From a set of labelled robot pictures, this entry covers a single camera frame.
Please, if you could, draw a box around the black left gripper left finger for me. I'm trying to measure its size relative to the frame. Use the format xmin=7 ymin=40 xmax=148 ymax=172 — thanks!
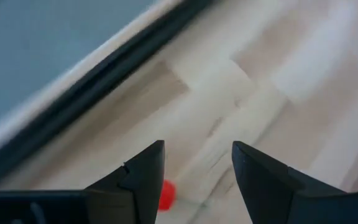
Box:
xmin=0 ymin=139 xmax=166 ymax=224

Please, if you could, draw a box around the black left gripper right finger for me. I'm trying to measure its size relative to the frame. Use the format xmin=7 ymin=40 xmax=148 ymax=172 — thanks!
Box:
xmin=231 ymin=140 xmax=358 ymax=224

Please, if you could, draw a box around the black metal table frame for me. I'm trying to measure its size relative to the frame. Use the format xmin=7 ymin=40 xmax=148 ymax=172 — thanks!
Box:
xmin=0 ymin=0 xmax=214 ymax=190

